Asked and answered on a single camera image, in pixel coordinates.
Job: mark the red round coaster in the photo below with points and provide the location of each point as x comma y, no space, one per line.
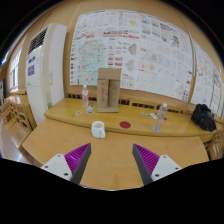
125,124

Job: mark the large wall poster sheet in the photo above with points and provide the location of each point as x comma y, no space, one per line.
153,55

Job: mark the clear water bottle left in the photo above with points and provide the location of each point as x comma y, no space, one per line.
85,98

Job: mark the right wall poster sheet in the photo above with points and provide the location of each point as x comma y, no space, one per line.
209,86

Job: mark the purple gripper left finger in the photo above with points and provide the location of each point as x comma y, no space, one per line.
70,166

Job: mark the white standing air conditioner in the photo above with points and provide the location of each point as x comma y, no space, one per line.
44,69

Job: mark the cardboard stand box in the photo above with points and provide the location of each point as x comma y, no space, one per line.
108,90

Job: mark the clear water bottle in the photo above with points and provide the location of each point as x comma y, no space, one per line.
160,117
85,98

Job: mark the clear water bottle right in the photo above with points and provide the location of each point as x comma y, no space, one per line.
160,117

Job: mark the small stickers on table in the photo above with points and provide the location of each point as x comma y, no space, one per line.
89,110

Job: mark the white ceramic mug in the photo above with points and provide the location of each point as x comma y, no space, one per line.
98,129

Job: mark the wooden chair left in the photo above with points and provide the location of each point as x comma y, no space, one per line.
18,112

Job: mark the black bag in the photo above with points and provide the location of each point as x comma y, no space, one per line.
203,118

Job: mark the small cards on table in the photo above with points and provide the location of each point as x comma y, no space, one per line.
150,115

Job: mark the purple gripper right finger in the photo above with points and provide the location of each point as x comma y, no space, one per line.
151,166

